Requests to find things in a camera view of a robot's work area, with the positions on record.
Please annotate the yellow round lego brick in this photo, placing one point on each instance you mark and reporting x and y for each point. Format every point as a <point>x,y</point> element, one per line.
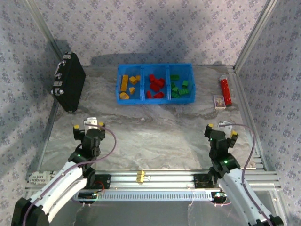
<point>124,96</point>

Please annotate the floral patterned backdrop cloth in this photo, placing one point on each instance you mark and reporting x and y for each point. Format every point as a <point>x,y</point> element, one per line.
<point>150,28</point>

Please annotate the aluminium upright frame post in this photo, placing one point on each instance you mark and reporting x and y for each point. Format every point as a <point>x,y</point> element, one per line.
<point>256,33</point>
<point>42,23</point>

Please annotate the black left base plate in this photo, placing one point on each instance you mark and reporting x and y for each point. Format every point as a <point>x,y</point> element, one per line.
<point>105,181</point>

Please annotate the blue three-compartment bin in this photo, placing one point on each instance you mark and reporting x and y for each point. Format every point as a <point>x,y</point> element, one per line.
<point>131,102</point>

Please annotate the left controller board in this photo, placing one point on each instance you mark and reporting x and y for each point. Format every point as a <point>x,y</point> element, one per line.
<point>88,195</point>

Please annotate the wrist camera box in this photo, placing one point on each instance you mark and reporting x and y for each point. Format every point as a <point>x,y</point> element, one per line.
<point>227,127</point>
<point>91,122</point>

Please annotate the white label sticker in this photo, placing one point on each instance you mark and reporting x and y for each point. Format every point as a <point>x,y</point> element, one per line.
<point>42,177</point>

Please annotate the small red lego brick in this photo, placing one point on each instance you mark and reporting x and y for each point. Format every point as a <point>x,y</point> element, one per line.
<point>149,94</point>

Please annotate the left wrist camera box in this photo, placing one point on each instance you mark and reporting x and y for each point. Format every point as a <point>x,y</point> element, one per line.
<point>91,122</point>

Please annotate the black carry case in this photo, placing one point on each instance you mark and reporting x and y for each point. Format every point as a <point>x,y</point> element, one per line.
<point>73,80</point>

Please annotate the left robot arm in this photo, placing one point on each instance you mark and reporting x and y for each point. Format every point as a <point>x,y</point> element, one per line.
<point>58,186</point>

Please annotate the yellow connector block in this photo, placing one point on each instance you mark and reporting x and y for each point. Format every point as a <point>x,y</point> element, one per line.
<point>140,177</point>

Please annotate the small card box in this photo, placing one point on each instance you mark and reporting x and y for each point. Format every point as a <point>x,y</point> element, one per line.
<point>219,102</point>

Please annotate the controller board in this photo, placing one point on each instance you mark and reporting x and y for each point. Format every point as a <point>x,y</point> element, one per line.
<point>218,195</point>
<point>88,195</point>

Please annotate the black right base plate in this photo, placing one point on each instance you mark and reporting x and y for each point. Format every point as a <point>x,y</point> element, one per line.
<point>200,181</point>

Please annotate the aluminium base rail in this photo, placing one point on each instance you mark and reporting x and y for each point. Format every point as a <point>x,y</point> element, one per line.
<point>169,181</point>

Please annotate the small green lego brick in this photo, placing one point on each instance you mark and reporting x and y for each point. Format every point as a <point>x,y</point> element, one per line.
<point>174,77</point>

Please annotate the red arch lego brick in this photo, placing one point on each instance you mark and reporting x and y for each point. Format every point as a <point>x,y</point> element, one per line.
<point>159,95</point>

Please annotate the long yellow lego brick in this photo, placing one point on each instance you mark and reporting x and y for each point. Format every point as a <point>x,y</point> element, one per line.
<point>124,83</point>

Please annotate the red glitter tube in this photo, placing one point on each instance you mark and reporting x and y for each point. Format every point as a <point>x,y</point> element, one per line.
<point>225,89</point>

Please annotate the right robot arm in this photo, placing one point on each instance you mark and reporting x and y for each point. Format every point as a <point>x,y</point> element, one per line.
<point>237,193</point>

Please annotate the large red lego brick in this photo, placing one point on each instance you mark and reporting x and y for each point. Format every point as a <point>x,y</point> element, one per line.
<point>155,86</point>

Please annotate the right controller board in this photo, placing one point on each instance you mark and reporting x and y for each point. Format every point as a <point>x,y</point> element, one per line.
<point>218,195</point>

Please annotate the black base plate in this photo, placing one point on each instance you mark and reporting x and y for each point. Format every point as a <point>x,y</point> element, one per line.
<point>200,181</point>
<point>105,181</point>

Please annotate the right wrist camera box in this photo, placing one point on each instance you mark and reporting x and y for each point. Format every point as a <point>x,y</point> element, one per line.
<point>227,127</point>

